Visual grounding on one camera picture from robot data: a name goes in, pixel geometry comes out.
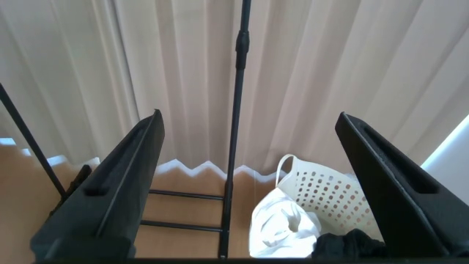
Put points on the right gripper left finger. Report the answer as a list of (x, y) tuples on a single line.
[(121, 205)]

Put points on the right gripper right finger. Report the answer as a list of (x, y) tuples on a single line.
[(399, 220)]

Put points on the black shorts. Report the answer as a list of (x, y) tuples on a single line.
[(348, 245)]

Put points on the white printed t-shirt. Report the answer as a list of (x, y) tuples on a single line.
[(278, 227)]

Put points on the white laundry basket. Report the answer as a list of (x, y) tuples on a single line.
[(329, 194)]

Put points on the black clothes rack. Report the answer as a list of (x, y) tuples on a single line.
[(242, 44)]

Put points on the beige curtain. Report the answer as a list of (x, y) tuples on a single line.
[(183, 73)]

